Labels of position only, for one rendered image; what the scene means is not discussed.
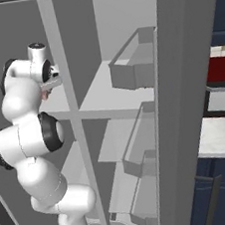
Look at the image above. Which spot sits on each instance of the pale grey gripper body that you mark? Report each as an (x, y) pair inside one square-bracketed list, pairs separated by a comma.
[(52, 83)]

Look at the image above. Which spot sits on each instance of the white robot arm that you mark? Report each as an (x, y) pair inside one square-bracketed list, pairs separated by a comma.
[(33, 141)]

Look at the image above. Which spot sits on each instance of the pink frozen steak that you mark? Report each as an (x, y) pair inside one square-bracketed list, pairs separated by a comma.
[(44, 94)]

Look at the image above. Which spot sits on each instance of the grey freezer shelf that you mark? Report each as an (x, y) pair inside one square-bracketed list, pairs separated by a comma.
[(74, 166), (58, 106)]

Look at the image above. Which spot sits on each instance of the wide grey fridge shelf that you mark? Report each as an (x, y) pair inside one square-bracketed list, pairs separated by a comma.
[(109, 98)]

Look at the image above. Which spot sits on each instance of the grey fridge freezer cabinet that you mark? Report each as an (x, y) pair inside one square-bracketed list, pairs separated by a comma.
[(76, 29)]

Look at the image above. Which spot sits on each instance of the narrow grey fridge shelf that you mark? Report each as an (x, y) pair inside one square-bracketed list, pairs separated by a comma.
[(116, 140), (123, 190)]

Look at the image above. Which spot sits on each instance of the grey fridge door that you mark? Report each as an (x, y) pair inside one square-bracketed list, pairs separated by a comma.
[(180, 75)]

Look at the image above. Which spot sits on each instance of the large grey door bin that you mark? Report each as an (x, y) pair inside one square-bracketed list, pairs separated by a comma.
[(136, 71)]

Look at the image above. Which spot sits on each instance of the tall grey door bin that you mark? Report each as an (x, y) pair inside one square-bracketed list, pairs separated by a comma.
[(139, 164)]

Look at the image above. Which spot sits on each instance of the low grey door bin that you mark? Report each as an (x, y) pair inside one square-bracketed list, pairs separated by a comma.
[(146, 210)]

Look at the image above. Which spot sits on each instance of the red and white appliance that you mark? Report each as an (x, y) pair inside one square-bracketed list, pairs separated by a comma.
[(223, 86)]

